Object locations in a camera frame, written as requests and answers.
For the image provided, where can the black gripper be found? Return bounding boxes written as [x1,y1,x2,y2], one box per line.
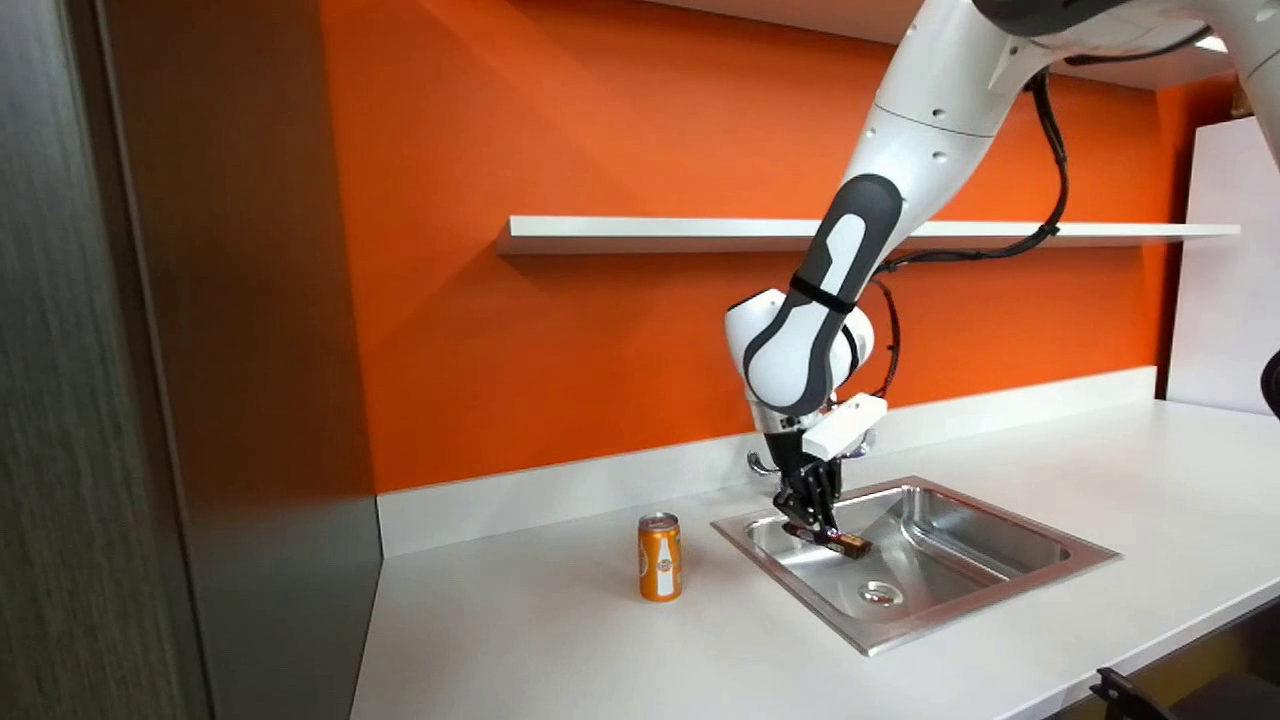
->
[767,427,847,548]

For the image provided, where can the round sink drain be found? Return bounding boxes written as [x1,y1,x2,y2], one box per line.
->
[855,575,906,613]

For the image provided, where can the stainless steel sink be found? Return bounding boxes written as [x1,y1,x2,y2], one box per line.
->
[706,472,1123,659]

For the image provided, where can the chrome faucet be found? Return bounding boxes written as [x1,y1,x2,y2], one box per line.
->
[740,425,873,499]

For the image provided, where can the orange soda can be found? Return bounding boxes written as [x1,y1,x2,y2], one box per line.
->
[635,510,687,604]

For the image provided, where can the white cabinet panel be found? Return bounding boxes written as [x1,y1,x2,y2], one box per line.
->
[1163,108,1280,422]

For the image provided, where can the tall grey cabinet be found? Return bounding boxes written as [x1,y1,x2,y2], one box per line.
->
[0,0,387,720]

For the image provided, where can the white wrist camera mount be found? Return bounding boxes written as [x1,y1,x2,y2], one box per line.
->
[794,388,893,466]

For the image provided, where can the long white wall shelf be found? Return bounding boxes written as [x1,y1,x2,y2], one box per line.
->
[496,214,1245,259]

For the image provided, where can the high white wall shelf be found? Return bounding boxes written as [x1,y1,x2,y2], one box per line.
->
[650,0,1246,98]

